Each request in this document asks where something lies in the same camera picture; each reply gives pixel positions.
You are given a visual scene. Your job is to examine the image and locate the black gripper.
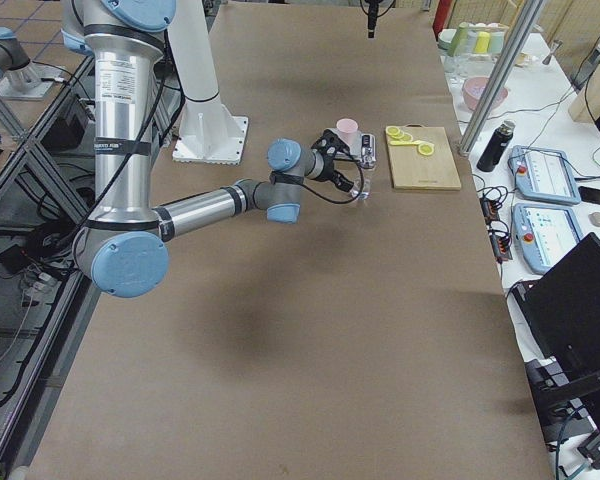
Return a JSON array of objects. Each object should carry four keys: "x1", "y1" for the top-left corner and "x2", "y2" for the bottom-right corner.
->
[{"x1": 324, "y1": 169, "x2": 354, "y2": 195}]

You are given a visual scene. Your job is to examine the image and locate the glass sauce bottle metal cap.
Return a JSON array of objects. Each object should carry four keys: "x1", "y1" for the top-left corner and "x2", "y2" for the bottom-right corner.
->
[{"x1": 349, "y1": 176, "x2": 371, "y2": 201}]

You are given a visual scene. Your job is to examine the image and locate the pink plastic cup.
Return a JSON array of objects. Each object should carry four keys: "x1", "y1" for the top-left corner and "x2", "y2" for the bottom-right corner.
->
[{"x1": 336, "y1": 118, "x2": 359, "y2": 148}]

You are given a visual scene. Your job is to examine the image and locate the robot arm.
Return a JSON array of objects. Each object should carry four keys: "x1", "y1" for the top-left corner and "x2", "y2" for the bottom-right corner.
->
[
  {"x1": 0, "y1": 27, "x2": 52, "y2": 101},
  {"x1": 62, "y1": 1, "x2": 353, "y2": 298}
]

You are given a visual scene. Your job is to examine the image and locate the digital kitchen scale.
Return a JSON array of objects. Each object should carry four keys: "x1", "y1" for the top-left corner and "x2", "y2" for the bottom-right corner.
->
[{"x1": 350, "y1": 133, "x2": 376, "y2": 170}]

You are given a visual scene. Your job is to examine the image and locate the green plastic cup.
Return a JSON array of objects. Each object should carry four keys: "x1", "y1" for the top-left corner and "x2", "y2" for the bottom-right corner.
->
[{"x1": 447, "y1": 22, "x2": 472, "y2": 57}]

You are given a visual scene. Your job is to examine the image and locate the yellow plastic cup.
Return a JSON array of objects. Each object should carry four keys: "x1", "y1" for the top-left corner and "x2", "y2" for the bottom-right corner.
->
[{"x1": 473, "y1": 31, "x2": 491, "y2": 54}]

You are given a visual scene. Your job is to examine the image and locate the bamboo cutting board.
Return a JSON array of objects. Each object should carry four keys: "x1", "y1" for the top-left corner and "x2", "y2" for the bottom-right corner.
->
[{"x1": 385, "y1": 125, "x2": 461, "y2": 191}]

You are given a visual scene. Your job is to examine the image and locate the black water bottle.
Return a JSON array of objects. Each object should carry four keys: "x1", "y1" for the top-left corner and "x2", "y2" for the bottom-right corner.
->
[{"x1": 476, "y1": 120, "x2": 516, "y2": 172}]

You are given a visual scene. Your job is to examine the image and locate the pink bowl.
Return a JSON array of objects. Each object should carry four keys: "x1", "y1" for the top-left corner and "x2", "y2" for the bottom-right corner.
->
[{"x1": 462, "y1": 76, "x2": 509, "y2": 111}]

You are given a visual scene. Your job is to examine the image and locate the teach pendant far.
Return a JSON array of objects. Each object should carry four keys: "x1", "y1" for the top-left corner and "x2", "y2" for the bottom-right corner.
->
[{"x1": 508, "y1": 145, "x2": 581, "y2": 205}]

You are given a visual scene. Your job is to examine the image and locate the teach pendant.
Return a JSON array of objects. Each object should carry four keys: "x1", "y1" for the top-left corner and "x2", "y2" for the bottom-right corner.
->
[
  {"x1": 508, "y1": 145, "x2": 581, "y2": 205},
  {"x1": 512, "y1": 203, "x2": 584, "y2": 275}
]

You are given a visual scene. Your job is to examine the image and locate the teach pendant near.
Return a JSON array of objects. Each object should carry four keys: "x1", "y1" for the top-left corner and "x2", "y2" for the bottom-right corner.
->
[{"x1": 512, "y1": 203, "x2": 584, "y2": 275}]

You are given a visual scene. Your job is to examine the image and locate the black monitor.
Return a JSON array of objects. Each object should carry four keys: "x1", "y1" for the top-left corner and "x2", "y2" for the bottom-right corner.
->
[{"x1": 526, "y1": 233, "x2": 600, "y2": 374}]

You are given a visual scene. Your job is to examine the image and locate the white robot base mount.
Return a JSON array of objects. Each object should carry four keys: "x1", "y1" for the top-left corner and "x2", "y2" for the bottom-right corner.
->
[{"x1": 168, "y1": 1, "x2": 249, "y2": 165}]

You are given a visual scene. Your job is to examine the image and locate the aluminium frame post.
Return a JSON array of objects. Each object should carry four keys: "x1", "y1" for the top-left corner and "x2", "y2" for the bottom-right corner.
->
[{"x1": 458, "y1": 0, "x2": 545, "y2": 157}]

